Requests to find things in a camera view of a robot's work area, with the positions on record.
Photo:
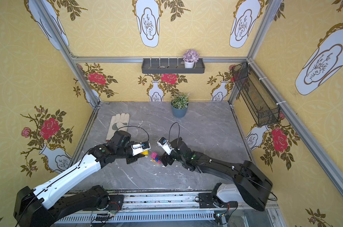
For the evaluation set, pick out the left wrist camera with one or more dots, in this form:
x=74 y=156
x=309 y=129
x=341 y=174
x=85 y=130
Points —
x=139 y=148

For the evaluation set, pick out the blue pot green plant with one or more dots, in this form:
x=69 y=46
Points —
x=179 y=104

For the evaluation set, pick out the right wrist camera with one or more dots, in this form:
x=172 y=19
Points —
x=165 y=145

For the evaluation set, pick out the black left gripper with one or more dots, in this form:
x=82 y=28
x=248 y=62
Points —
x=134 y=156

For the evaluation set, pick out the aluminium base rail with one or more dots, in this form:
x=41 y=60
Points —
x=178 y=206

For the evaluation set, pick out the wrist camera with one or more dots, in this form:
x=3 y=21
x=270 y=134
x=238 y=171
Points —
x=165 y=145
x=139 y=148

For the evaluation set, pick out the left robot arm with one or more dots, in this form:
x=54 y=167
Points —
x=46 y=204

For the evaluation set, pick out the black wire mesh basket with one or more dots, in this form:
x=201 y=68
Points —
x=259 y=101

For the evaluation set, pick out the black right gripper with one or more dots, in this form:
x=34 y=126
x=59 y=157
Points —
x=168 y=156

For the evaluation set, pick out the beige work glove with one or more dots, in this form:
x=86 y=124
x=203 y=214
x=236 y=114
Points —
x=118 y=121

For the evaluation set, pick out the purple flower white pot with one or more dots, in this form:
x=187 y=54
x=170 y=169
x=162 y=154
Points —
x=190 y=58

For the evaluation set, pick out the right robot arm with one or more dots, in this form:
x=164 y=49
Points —
x=252 y=184

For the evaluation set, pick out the grey wall shelf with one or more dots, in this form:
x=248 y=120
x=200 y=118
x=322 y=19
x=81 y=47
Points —
x=170 y=65

